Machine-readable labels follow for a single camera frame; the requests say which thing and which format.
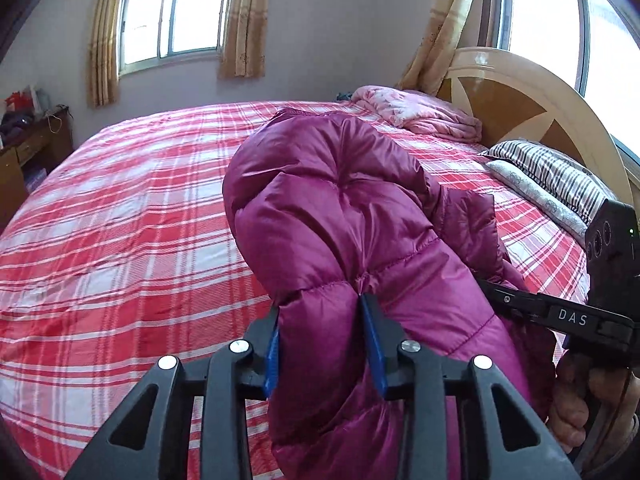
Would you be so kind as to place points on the clutter pile on desk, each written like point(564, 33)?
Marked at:
point(28, 108)

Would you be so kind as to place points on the beige curtain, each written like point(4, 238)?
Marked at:
point(428, 67)
point(243, 55)
point(102, 71)

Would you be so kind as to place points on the left beige curtain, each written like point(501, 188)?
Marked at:
point(102, 71)

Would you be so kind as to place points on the striped pillow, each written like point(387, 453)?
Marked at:
point(569, 182)

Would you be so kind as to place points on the wooden headboard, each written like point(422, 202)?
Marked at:
point(515, 98)

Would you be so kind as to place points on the purple puffer jacket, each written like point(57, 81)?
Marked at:
point(325, 208)

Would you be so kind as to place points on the person's right hand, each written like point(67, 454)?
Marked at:
point(616, 456)

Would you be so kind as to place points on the red plaid bed sheet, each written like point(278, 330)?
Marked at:
point(123, 254)

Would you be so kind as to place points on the side window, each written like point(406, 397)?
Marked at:
point(589, 46)

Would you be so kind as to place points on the middle beige curtain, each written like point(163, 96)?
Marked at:
point(243, 55)

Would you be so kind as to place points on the wooden desk with drawers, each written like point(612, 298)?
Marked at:
point(31, 155)

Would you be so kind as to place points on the right beige curtain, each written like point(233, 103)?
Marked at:
point(428, 67)

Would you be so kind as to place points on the grey floral pillow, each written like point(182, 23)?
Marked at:
point(526, 187)

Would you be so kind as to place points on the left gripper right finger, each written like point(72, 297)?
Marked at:
point(500, 435)

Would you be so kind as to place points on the pink folded blanket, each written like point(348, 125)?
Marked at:
point(419, 113)

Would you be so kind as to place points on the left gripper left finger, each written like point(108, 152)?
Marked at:
point(179, 407)

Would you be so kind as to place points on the far window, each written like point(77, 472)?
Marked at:
point(156, 32)

